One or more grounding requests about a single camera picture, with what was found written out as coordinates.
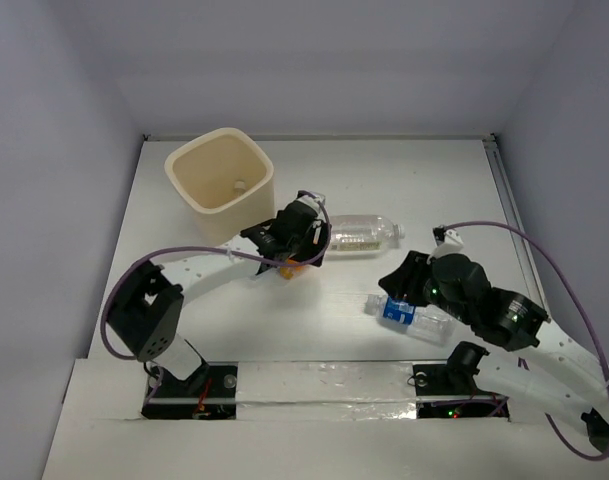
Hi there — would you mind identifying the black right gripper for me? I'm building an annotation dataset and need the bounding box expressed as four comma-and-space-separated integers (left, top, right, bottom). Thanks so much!
377, 247, 471, 324

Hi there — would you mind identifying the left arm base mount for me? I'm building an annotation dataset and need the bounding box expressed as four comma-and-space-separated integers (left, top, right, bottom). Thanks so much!
141, 363, 238, 420

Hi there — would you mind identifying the cream plastic bin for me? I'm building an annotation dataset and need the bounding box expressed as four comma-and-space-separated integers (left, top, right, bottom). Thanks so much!
164, 128, 276, 246

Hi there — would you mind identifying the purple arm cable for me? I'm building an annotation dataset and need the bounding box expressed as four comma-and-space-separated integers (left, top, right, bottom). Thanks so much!
443, 221, 609, 461
99, 189, 333, 362

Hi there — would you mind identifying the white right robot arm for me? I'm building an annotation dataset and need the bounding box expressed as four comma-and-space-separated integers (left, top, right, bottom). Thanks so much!
378, 251, 609, 461

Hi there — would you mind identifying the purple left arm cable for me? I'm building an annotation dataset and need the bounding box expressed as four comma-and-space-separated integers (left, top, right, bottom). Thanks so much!
99, 189, 333, 362

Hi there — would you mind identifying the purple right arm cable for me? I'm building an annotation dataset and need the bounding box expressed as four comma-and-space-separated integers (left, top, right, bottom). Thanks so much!
443, 221, 609, 461

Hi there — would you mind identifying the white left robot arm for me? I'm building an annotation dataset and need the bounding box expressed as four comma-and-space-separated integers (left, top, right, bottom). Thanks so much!
100, 190, 331, 395

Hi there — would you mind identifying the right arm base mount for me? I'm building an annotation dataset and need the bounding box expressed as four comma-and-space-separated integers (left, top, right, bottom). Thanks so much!
407, 363, 510, 420

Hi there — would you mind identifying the blue label water bottle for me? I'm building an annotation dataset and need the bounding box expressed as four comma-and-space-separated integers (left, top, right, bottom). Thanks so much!
364, 295, 455, 346

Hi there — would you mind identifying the orange label bottle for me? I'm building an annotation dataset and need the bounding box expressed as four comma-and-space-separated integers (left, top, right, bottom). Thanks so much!
278, 258, 308, 280

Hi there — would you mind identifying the large clear plastic bottle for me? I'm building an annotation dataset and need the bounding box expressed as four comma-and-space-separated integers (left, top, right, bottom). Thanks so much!
327, 214, 405, 257

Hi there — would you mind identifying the clear crushed bottle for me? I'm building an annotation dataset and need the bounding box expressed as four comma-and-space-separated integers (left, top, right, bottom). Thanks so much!
233, 180, 247, 197

